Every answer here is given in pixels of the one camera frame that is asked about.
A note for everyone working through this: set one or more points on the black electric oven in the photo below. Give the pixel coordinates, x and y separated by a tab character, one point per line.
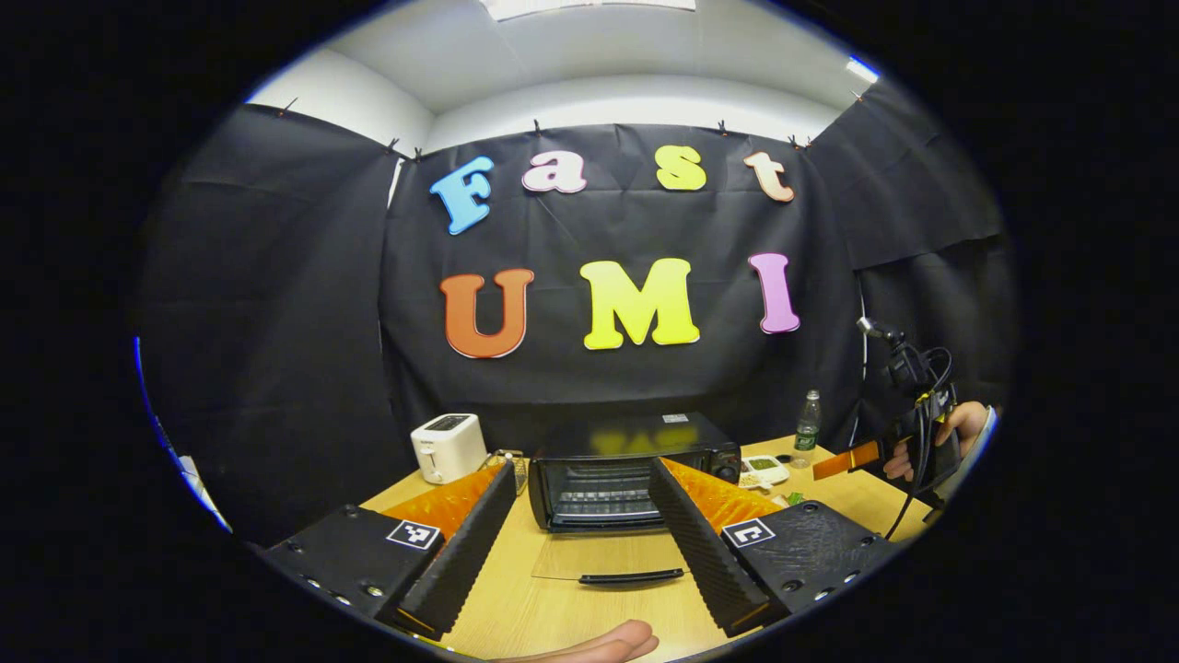
636	433

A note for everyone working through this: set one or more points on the clear plastic water bottle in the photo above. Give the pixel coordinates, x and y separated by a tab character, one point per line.
807	433

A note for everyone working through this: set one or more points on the white toaster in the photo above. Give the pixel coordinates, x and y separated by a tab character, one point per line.
449	448

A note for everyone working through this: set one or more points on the small ceiling light panel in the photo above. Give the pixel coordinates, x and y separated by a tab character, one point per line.
862	69

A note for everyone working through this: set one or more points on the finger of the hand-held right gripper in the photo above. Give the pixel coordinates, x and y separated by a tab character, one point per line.
847	459

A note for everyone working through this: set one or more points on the large ceiling light panel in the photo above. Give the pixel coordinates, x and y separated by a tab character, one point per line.
589	7

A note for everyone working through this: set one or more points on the black backdrop cloth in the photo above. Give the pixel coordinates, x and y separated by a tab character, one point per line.
599	221

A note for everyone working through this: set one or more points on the white divided dish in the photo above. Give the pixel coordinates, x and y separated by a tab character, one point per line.
764	470

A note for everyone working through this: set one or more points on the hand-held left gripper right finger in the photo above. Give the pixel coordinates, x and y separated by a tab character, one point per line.
700	552

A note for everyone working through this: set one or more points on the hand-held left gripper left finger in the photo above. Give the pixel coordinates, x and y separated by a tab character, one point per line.
470	543

